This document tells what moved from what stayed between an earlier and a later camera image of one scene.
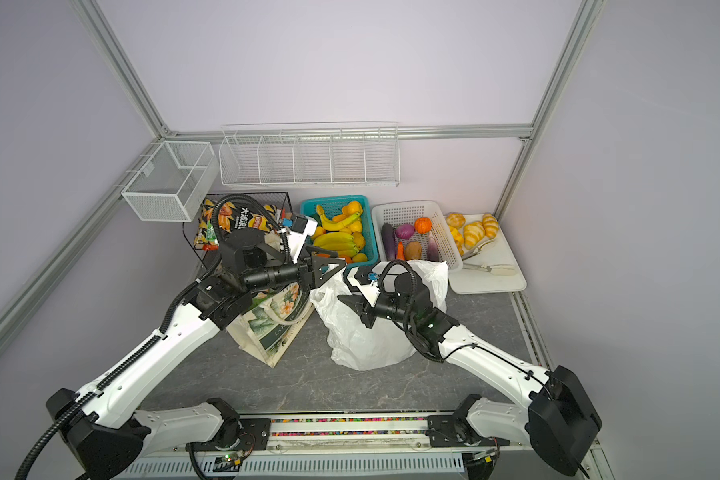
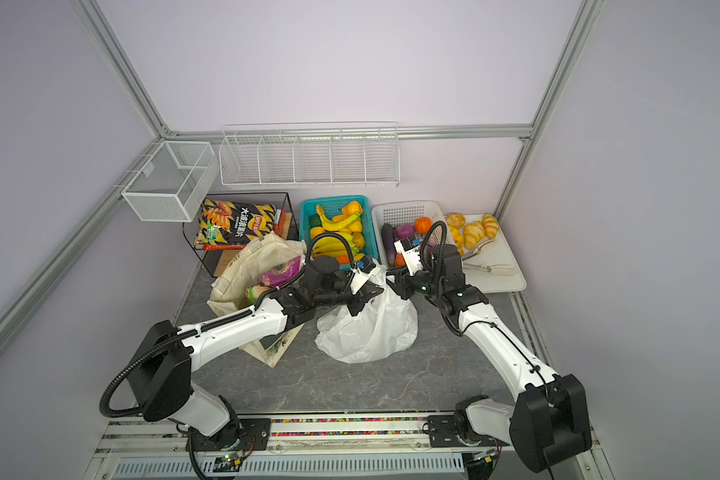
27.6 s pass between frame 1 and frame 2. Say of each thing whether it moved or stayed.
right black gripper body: moved
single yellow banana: stayed
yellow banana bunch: stayed
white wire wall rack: stayed
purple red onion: stayed
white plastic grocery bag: moved
